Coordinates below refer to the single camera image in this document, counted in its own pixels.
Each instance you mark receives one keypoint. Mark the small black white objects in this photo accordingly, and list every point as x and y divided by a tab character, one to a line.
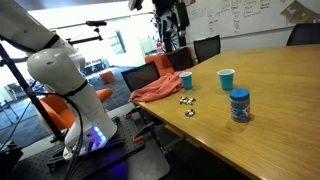
189	113

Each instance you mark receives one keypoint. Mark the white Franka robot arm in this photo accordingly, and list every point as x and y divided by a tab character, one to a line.
63	70

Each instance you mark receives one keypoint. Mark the silver wrapped candy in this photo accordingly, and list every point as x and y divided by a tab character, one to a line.
190	101
183	99

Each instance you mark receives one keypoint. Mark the blue plastic cup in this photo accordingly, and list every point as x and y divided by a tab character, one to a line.
187	81
226	81

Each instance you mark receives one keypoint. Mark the orange cloth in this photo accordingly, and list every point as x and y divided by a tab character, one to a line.
156	90

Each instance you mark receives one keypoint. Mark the black mesh office chair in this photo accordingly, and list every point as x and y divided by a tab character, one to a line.
140	76

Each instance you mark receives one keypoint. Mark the orange lounge chair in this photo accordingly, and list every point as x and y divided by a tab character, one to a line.
159	63
60	113

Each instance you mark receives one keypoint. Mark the dark office chair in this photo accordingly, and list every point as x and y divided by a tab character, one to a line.
180	58

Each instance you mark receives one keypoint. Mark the red fire extinguisher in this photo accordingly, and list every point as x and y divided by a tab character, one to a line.
159	47

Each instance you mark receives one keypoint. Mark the orange ottoman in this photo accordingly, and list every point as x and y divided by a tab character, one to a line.
107	77

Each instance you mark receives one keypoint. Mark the jar with blue lid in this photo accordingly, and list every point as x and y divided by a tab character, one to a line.
239	106

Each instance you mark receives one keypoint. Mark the whiteboard with banner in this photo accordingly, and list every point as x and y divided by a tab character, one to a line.
200	20

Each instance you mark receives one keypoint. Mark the black tripod pole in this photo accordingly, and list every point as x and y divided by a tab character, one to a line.
20	80

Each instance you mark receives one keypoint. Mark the brown pennant banner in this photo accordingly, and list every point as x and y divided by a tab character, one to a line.
300	11

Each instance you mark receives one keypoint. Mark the black equipment case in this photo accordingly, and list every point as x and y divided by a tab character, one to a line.
10	160

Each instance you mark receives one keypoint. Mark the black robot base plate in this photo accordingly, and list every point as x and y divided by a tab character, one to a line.
110	160

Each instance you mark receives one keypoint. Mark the grey mounted camera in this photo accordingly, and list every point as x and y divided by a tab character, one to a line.
135	4

